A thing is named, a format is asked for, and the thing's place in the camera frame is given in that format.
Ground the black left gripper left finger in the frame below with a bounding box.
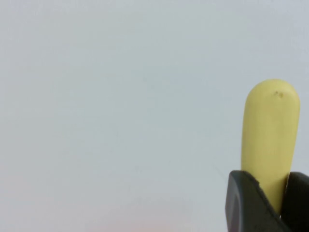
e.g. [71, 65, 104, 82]
[225, 170, 292, 232]

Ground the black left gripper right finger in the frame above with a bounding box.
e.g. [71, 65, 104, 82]
[281, 171, 309, 232]

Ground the yellow plastic knife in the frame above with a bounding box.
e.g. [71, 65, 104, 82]
[241, 79, 301, 216]

